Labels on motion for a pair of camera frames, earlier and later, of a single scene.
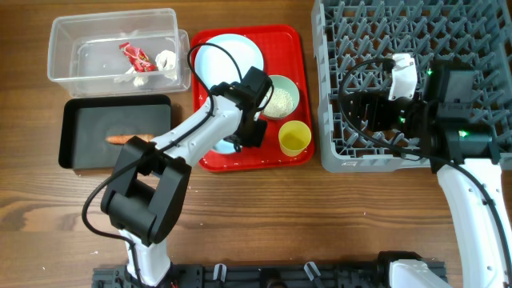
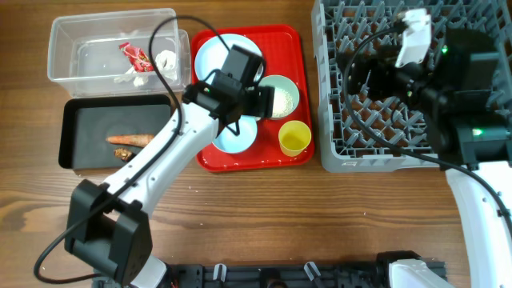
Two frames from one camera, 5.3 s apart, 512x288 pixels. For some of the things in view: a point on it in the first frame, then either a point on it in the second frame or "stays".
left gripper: (255, 139) -> (262, 105)
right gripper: (378, 102) -> (383, 66)
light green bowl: (283, 98) stays
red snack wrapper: (138, 58) stays
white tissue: (138, 78) stays
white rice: (280, 105) stays
